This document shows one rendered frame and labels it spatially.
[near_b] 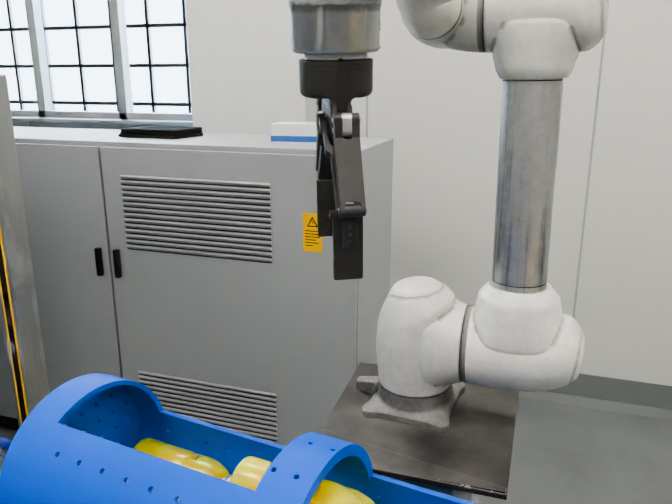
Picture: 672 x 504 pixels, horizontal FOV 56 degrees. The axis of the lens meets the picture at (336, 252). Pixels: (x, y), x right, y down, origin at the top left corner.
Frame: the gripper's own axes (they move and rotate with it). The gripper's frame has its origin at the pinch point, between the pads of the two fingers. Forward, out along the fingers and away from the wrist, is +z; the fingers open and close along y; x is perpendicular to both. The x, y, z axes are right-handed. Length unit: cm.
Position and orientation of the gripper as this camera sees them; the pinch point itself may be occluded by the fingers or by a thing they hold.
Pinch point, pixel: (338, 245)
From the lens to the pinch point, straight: 70.5
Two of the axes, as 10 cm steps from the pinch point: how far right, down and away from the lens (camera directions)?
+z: 0.1, 9.4, 3.5
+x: -9.9, 0.6, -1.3
